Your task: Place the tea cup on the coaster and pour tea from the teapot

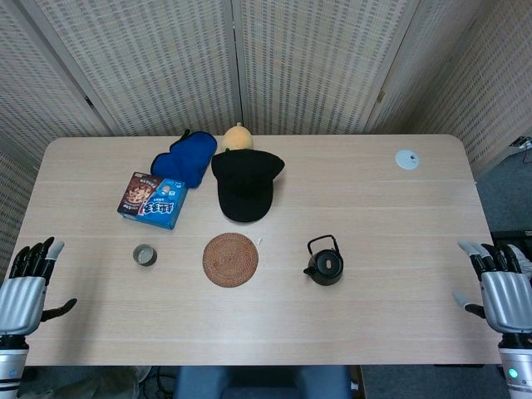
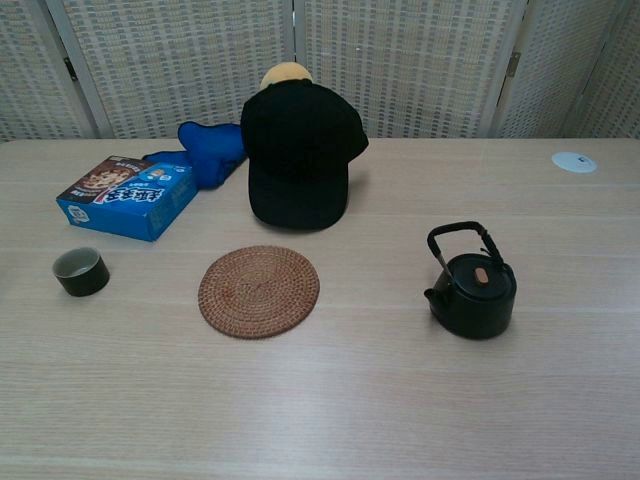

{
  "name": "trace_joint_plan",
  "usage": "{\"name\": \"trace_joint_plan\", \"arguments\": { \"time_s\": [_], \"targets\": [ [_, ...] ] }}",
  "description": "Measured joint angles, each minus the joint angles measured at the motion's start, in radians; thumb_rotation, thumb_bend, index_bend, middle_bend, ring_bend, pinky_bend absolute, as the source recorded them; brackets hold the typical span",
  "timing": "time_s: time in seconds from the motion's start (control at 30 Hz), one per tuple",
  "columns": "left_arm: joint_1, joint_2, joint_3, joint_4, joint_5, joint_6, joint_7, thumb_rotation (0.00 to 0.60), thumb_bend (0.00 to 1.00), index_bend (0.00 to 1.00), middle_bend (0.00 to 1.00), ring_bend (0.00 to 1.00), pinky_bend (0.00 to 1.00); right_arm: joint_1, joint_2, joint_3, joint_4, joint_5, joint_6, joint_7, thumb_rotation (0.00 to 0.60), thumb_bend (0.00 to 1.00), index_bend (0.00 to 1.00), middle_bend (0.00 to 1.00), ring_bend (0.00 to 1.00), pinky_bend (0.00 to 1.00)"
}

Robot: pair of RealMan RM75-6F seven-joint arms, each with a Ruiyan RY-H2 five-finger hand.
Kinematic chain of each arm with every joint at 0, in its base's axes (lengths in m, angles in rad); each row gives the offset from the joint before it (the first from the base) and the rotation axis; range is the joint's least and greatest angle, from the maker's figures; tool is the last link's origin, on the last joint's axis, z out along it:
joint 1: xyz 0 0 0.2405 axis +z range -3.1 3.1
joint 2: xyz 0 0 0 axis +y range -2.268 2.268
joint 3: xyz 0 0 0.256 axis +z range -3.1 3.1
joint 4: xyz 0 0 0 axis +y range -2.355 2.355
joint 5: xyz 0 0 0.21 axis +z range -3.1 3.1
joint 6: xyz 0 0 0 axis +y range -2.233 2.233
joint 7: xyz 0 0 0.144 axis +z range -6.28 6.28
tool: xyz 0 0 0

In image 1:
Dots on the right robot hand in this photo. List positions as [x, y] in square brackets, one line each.
[507, 299]

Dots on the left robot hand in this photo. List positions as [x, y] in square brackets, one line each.
[23, 303]

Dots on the small dark ceramic cup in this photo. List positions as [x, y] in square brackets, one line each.
[145, 255]

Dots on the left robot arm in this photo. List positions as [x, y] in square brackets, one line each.
[10, 370]

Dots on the brown round woven coaster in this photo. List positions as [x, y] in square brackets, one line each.
[230, 259]

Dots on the black equipment bar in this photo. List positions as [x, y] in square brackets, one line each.
[511, 234]

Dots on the olive fabric bag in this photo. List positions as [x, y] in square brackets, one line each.
[83, 384]

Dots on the white power strip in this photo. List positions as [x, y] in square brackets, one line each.
[521, 143]

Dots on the blue cookie box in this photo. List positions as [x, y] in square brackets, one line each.
[149, 201]

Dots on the brass screen hinge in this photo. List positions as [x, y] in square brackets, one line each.
[380, 96]
[88, 101]

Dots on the blue oven mitt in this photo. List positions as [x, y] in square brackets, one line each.
[187, 158]

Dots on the blue padded seat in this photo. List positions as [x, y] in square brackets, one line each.
[257, 384]

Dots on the black baseball cap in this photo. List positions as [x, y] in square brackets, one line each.
[245, 187]

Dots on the woven folding screen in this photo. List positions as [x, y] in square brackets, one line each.
[166, 62]

